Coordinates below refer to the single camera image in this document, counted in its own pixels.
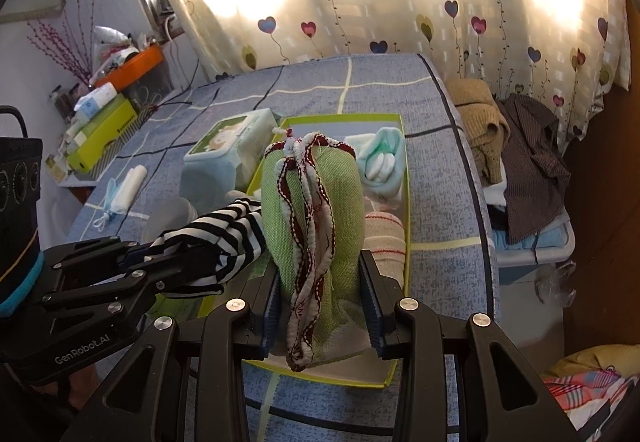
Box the white side table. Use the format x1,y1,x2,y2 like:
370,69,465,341
51,166,103,189

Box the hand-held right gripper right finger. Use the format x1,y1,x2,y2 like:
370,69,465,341
357,249,583,442

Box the black cable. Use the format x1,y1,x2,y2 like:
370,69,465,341
144,90,222,112

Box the blue wet wipes pack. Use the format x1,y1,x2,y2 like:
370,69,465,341
179,108,282,199

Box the white tissue pack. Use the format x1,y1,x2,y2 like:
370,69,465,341
74,85,118,120

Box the pink plaid cloth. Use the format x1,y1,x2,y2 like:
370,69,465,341
542,367,637,439

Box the glass jar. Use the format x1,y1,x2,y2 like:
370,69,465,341
49,86,72,119

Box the orange plastic tray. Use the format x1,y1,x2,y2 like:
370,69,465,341
92,45,166,92

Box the blue face mask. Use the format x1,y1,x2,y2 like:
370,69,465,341
92,177,131,231

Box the clear plastic bag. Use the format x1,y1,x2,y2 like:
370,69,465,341
536,259,577,309

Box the round clear plastic container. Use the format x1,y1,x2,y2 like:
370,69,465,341
141,191,251,244

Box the brown knitted sweater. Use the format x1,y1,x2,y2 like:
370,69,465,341
445,78,511,186

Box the yellow-green cardboard box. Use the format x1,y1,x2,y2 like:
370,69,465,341
65,101,140,173

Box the white box with green rim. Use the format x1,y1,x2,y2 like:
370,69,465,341
197,112,413,389

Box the black white striped sock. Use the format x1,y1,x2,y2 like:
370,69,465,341
150,199,268,295

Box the green towel with braided cord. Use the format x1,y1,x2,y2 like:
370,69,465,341
262,129,373,373

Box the white plastic bag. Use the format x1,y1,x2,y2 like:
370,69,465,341
92,26,135,54

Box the rolled white red-striped towel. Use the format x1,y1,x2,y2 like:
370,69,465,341
362,211,407,281

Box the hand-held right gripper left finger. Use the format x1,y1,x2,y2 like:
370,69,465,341
72,267,281,442

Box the dark checked shirt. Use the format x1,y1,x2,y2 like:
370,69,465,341
492,94,572,246

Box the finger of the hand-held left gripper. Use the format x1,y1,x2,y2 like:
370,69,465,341
42,252,224,319
45,237,167,276

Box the pale green sock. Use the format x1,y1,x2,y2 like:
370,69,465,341
345,126,406,200

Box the heart print curtain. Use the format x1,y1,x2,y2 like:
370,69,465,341
120,0,633,155

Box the purple dried branches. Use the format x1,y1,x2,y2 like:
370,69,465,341
27,0,101,84

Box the white cable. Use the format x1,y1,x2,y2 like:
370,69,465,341
164,11,187,46

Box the light blue plastic basket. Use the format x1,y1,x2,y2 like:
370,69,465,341
487,202,576,286

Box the blue checked bed sheet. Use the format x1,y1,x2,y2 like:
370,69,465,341
60,53,501,442

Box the yellow cloth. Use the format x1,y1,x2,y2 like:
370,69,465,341
554,343,640,379

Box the green white carton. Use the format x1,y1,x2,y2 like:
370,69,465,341
69,95,126,140

